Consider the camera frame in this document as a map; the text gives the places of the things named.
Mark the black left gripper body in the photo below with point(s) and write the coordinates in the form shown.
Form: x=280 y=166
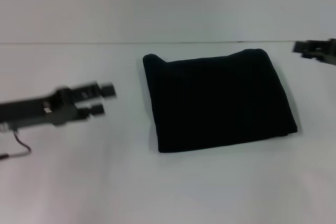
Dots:
x=36 y=110

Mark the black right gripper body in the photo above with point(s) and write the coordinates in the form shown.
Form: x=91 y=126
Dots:
x=324 y=53

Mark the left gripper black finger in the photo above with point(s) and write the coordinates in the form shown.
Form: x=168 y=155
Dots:
x=106 y=90
x=93 y=110

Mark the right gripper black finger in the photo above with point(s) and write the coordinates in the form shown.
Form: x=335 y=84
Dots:
x=299 y=46

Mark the black shirt with white print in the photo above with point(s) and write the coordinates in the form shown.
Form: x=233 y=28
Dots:
x=218 y=100

